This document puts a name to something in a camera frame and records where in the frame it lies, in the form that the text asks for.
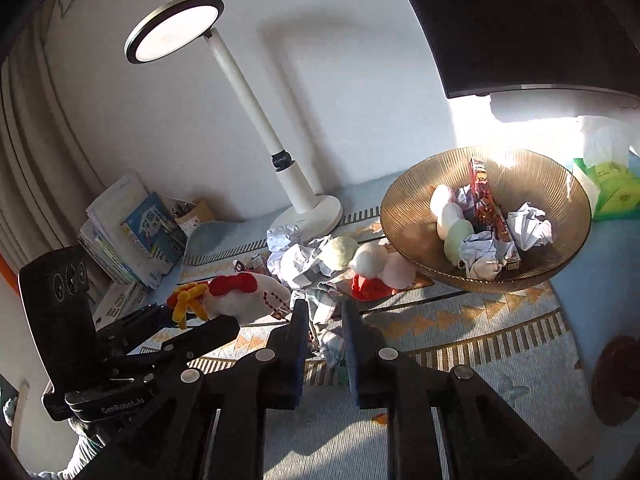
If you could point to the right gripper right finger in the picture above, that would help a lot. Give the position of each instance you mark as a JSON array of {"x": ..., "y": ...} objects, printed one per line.
[{"x": 440, "y": 424}]

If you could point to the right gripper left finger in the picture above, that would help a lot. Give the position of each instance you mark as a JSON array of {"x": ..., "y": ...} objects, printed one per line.
[{"x": 212, "y": 426}]

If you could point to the hello kitty plush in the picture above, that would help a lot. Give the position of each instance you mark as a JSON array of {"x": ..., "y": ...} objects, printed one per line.
[{"x": 245, "y": 296}]

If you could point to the paper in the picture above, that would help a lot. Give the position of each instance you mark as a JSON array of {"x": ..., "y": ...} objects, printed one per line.
[{"x": 290, "y": 261}]

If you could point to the three-ball dango plush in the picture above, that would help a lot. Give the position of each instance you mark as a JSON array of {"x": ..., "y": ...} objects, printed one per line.
[{"x": 451, "y": 225}]

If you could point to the grid paper ball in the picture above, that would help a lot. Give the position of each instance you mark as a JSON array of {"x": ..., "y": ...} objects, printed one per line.
[{"x": 478, "y": 253}]

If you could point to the white paper ball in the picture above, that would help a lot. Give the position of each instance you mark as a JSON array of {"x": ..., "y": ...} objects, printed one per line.
[{"x": 529, "y": 227}]

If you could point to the patterned woven table mat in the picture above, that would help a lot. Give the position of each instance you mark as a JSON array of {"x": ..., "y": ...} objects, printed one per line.
[{"x": 520, "y": 342}]

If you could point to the stack of books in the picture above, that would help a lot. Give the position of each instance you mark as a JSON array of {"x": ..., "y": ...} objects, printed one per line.
[{"x": 132, "y": 234}]

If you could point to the grey crumpled cloth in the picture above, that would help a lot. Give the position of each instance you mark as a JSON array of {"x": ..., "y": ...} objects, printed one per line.
[{"x": 326, "y": 302}]

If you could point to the cardboard pen holder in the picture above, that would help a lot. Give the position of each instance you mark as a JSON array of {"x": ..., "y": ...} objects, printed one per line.
[{"x": 189, "y": 215}]

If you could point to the blue round placemat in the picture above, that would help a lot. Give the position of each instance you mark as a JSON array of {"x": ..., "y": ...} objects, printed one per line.
[{"x": 599, "y": 289}]

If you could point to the red snack packet in bowl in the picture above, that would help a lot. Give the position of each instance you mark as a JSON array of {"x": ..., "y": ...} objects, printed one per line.
[{"x": 488, "y": 215}]

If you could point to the amber ribbed glass bowl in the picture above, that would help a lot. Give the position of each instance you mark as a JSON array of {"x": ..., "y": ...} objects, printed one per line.
[{"x": 524, "y": 177}]

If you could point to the green tissue pack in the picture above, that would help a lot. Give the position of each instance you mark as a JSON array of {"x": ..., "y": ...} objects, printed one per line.
[{"x": 603, "y": 170}]

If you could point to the black monitor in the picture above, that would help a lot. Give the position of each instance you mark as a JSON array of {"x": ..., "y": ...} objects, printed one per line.
[{"x": 485, "y": 46}]

